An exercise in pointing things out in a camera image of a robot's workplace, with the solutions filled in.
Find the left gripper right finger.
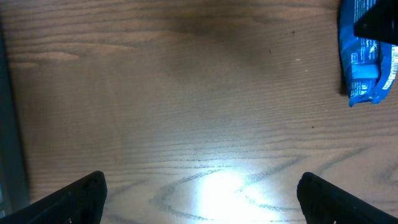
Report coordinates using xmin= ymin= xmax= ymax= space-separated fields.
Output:
xmin=297 ymin=172 xmax=397 ymax=224

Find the blue snack packet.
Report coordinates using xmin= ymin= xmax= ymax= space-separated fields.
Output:
xmin=338 ymin=0 xmax=397 ymax=107

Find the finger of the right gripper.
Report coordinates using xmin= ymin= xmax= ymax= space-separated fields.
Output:
xmin=354 ymin=0 xmax=397 ymax=45

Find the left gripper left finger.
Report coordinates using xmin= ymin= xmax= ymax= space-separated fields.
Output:
xmin=1 ymin=170 xmax=108 ymax=224

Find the grey plastic mesh basket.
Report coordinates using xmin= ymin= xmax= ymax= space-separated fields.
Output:
xmin=0 ymin=24 xmax=31 ymax=218

